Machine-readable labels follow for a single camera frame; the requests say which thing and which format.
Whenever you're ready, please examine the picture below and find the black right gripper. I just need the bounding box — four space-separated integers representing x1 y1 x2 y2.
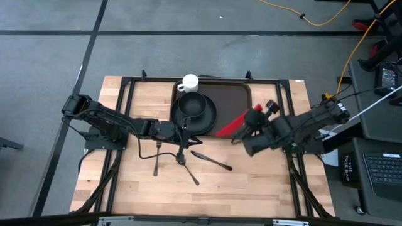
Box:
231 100 285 158

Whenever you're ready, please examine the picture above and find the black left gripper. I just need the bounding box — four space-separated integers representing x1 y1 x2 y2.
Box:
174 116 204 150

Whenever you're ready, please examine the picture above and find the dark round plate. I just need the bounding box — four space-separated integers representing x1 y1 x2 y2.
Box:
170 93 218 136

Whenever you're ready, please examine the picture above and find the red cloth napkin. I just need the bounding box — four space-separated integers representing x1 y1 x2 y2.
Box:
215 104 264 138

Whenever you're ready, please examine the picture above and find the black round bowl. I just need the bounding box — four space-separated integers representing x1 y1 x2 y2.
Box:
177 91 208 117

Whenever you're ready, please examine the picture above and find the dark metal knife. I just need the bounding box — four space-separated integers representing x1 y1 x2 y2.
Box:
190 150 234 172

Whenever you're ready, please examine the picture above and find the dark metal spoon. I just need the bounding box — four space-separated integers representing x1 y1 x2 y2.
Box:
176 153 200 186

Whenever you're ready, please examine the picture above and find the dark metal fork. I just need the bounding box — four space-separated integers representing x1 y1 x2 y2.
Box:
153 140 163 177

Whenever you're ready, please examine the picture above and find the white ceramic mug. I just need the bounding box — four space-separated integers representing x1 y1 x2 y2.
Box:
177 73 200 94

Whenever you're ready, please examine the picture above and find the brown plastic tray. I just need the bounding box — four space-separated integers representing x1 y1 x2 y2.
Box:
171 80 254 139

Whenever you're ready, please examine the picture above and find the black and silver beam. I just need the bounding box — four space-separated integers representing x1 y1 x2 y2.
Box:
0 212 402 226

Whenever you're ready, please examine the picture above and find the black tote bag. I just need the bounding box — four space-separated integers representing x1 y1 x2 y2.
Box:
340 152 359 189

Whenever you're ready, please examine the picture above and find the grey side desk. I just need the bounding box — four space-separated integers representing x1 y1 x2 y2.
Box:
349 59 402 144

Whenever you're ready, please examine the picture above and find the thin white rod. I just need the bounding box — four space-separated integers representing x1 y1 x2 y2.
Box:
323 93 402 136

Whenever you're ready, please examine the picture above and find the black laptop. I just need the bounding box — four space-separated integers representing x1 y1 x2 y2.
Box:
351 137 402 222
362 153 402 202

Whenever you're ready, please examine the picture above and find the black stand with red feet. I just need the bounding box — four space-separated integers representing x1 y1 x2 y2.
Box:
351 0 402 73

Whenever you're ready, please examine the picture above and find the grey chair leg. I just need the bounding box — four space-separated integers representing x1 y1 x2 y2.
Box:
0 137 25 151

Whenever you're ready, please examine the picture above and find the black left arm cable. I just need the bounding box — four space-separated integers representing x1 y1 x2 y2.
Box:
137 134 185 161

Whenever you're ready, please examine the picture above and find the black metal table frame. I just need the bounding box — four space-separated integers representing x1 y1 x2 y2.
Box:
70 69 335 220

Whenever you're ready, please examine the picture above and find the yellow cable with black tie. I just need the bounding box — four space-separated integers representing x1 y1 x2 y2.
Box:
259 0 352 27

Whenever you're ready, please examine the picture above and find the long yellow cable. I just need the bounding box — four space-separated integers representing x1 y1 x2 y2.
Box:
335 0 398 95

